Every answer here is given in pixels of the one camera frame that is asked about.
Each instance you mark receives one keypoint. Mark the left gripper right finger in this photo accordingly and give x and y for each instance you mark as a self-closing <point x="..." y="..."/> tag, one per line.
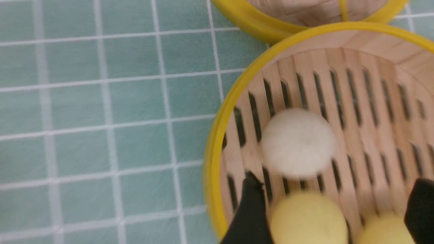
<point x="419" y="217"/>

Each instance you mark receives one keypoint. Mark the bamboo steamer tray yellow rim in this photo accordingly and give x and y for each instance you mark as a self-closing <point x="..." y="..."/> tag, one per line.
<point x="373" y="83"/>

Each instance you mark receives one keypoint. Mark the woven bamboo steamer lid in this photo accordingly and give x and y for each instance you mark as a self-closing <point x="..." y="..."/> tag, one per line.
<point x="271" y="21"/>

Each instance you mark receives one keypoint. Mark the white bun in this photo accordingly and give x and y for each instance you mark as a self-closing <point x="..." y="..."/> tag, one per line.
<point x="298" y="144"/>

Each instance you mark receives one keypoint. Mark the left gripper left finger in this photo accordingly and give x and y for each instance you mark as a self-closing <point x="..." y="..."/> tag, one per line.
<point x="249" y="225"/>

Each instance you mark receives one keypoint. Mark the green checkered tablecloth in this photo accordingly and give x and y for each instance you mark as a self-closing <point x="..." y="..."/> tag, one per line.
<point x="105" y="108"/>

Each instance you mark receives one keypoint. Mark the yellow bun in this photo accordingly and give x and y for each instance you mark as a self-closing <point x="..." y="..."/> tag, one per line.
<point x="308" y="218"/>
<point x="388" y="228"/>

